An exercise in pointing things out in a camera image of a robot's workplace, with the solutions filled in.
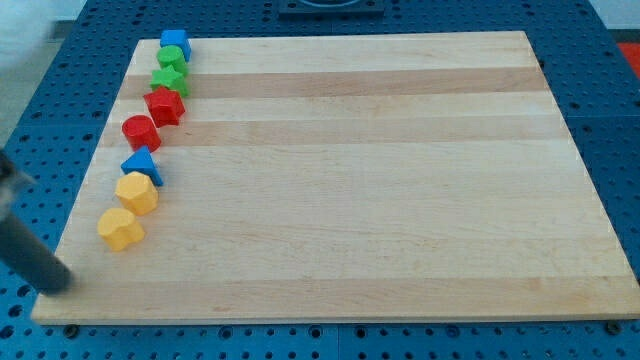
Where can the red star block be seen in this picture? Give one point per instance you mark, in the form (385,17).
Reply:
(165,106)

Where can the red cylinder block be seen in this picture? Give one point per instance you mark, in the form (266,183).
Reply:
(139,131)

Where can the green cylinder block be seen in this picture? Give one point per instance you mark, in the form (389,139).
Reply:
(173,56)

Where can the blue cube block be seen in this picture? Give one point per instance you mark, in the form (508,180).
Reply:
(179,38)

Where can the blue triangle block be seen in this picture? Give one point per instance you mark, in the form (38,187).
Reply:
(142,161)

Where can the wooden board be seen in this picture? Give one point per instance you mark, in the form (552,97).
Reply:
(381,178)

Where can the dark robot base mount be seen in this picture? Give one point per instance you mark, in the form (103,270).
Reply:
(289,9)

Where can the yellow hexagon block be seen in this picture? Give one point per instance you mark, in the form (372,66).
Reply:
(137,193)

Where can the green star block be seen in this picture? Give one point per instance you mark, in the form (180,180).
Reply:
(171,79)

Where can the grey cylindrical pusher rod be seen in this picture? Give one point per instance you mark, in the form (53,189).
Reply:
(31,259)

